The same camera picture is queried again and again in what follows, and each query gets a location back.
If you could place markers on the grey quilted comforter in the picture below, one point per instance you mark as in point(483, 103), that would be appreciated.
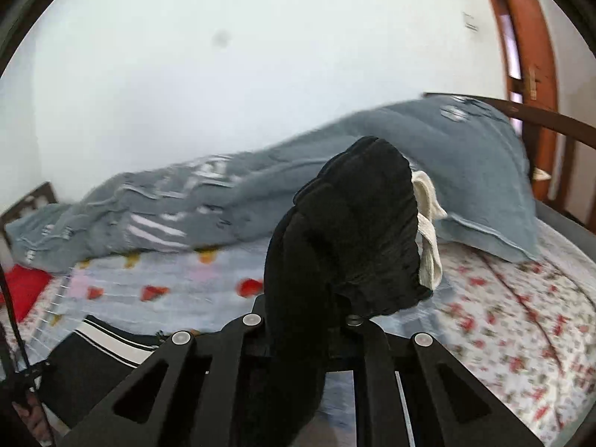
point(476, 162)

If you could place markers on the brown wooden door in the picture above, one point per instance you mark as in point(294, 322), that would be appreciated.
point(531, 76)

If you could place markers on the fruit pattern bed sheet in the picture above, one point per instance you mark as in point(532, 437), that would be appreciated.
point(106, 316)

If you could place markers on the red pillow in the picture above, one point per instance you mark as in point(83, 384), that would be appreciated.
point(25, 286)

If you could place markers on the white wall switch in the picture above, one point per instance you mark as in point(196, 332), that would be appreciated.
point(470, 22)

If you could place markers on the dark wooden headboard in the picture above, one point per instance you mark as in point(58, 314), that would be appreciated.
point(37, 198)

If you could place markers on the person's right hand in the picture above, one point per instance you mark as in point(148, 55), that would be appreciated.
point(32, 416)

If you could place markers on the black pants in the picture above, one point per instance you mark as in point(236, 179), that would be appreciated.
point(345, 248)

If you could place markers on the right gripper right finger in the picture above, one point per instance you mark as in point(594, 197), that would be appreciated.
point(413, 392)

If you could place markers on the floral mattress cover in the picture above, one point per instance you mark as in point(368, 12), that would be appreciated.
point(526, 330)

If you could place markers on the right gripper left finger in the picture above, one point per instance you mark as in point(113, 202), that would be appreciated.
point(202, 390)

